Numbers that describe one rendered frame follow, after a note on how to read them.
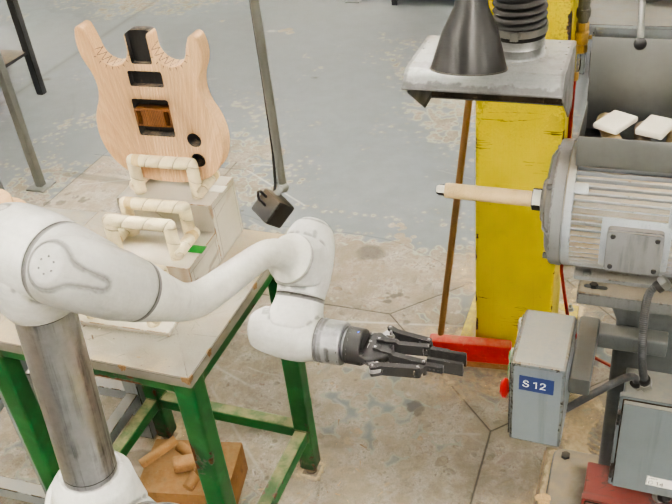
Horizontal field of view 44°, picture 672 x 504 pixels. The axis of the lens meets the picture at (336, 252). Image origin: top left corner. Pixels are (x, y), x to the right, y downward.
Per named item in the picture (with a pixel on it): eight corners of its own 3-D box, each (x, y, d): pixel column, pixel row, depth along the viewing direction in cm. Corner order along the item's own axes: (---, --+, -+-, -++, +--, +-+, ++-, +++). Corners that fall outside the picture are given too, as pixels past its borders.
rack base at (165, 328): (196, 297, 205) (195, 293, 204) (170, 337, 193) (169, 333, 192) (101, 286, 212) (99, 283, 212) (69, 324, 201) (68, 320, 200)
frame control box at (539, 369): (641, 405, 171) (657, 308, 156) (634, 485, 155) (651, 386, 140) (522, 384, 179) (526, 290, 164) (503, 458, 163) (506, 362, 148)
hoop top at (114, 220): (179, 228, 200) (176, 217, 198) (173, 235, 197) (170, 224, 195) (107, 221, 206) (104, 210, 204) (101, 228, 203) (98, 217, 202)
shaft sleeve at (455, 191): (533, 201, 170) (533, 188, 168) (530, 209, 167) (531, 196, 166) (447, 192, 176) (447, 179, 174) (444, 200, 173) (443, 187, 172)
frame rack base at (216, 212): (244, 229, 228) (233, 175, 218) (223, 261, 216) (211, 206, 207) (156, 222, 236) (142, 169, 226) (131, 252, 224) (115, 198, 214)
